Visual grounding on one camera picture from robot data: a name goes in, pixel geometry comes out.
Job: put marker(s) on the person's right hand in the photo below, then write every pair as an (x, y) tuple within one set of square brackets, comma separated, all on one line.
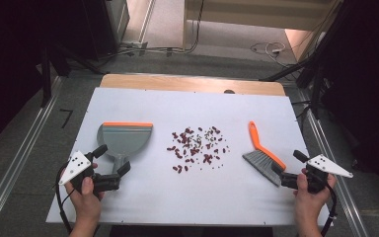
[(309, 205)]

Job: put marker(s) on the black stand post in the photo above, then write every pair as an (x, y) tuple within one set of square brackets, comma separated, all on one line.
[(46, 79)]

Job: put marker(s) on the black tripod stand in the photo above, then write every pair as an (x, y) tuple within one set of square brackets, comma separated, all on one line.
[(316, 85)]

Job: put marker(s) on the orange brush with grey bristles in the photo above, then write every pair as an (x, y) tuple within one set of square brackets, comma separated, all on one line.
[(265, 158)]

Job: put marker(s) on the person's left hand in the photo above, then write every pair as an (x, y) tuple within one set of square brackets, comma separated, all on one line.
[(85, 205)]

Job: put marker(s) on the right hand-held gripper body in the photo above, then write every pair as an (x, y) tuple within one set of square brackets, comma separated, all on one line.
[(329, 166)]

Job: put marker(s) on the red beans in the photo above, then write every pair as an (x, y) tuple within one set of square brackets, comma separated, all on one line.
[(194, 148)]

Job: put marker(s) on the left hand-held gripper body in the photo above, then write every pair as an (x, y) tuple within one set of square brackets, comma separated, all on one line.
[(79, 164)]

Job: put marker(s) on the aluminium floor rail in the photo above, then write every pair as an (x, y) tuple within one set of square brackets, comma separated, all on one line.
[(329, 154), (19, 151)]

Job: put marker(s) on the grey dustpan with orange edge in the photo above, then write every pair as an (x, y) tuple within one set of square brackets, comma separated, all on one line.
[(125, 140)]

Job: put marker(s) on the dark round table grommet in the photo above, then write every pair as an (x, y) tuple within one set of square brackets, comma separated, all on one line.
[(229, 91)]

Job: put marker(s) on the white board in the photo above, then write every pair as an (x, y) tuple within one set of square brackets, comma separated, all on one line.
[(184, 200)]

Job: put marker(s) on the grey power strip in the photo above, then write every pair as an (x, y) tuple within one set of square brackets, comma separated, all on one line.
[(138, 47)]

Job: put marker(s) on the dark curtain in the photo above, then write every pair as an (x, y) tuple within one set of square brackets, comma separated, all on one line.
[(368, 82), (6, 65)]

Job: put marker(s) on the black cabinet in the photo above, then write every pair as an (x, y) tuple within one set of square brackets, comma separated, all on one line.
[(98, 26)]

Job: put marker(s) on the upright aluminium rail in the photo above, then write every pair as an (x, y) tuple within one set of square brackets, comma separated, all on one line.
[(146, 21)]

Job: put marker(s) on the light wooden shelf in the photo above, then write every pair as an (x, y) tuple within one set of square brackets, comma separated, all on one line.
[(256, 15)]

